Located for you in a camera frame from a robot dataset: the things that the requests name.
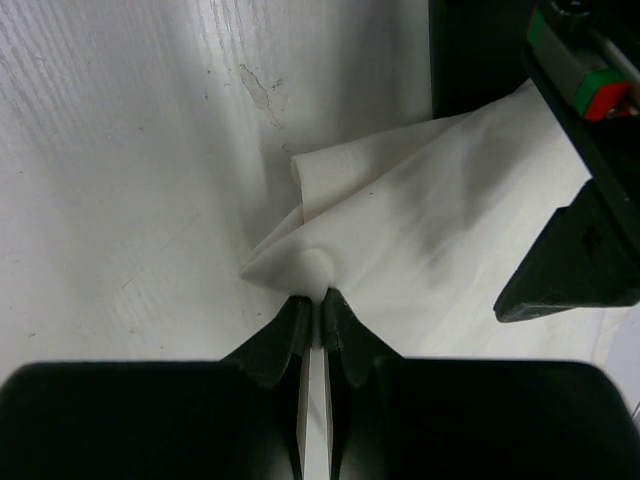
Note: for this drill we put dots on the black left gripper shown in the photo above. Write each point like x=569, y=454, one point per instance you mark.
x=584, y=54

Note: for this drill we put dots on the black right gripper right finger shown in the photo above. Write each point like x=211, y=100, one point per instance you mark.
x=392, y=417

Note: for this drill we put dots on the white t-shirt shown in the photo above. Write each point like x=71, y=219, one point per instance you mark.
x=421, y=227

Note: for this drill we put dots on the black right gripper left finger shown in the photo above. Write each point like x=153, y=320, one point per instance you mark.
x=241, y=417

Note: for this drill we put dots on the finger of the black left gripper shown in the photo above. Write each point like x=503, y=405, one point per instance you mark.
x=583, y=258

